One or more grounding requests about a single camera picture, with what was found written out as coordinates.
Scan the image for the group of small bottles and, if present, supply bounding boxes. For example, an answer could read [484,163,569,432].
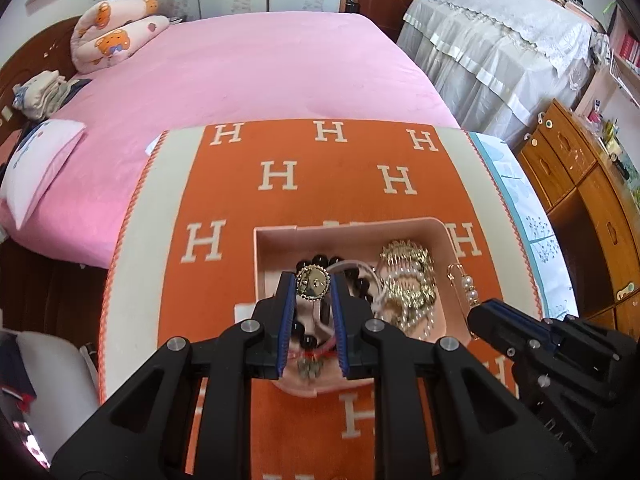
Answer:
[587,100,633,181]

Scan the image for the light blue printed tablecloth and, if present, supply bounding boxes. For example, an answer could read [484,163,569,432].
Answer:
[467,130,581,321]

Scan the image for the pink strap watch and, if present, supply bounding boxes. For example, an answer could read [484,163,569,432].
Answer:
[327,258,388,313]

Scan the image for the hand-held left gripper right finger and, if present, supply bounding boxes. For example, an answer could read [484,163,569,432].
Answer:
[327,272,576,480]

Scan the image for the white pillow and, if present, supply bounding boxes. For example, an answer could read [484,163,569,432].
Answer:
[0,120,87,231]

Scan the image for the wall bookshelf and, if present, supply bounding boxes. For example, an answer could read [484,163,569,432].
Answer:
[575,5,640,126]

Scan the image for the navy and red clothes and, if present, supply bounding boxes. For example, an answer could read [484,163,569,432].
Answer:
[0,330,38,411]

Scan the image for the pearl necklace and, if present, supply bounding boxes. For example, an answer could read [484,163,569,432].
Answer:
[385,265,437,339]

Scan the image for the white chair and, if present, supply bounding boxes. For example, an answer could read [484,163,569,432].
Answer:
[15,330,103,461]

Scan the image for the white lace-covered furniture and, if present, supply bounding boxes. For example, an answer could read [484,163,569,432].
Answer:
[397,0,608,146]

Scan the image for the orange patterned blanket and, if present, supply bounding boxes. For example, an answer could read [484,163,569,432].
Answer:
[97,119,543,480]

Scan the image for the gold hair comb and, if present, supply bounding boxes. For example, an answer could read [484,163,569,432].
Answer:
[379,240,436,311]

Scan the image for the gold coin charm keychain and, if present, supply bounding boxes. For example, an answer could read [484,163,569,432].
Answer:
[294,264,337,382]

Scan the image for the wooden dresser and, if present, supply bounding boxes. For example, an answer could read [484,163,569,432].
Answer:
[517,99,640,341]

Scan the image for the pink bed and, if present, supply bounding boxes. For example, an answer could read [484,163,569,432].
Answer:
[0,12,461,268]

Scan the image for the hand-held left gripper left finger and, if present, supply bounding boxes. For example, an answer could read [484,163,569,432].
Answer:
[50,271,296,480]

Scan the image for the black bead bracelet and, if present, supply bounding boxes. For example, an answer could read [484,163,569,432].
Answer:
[292,255,377,351]

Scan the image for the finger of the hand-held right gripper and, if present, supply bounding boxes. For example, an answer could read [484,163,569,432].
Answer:
[469,305,546,362]
[486,299,554,341]

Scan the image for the pink jewelry box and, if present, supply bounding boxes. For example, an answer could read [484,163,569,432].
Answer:
[252,216,473,398]

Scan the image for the stack of folded clothes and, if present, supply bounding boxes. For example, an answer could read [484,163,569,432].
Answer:
[12,70,68,121]

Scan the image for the bear print quilt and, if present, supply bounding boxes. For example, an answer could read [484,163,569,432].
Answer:
[70,0,171,75]

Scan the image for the wooden headboard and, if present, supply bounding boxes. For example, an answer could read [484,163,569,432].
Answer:
[0,15,83,131]

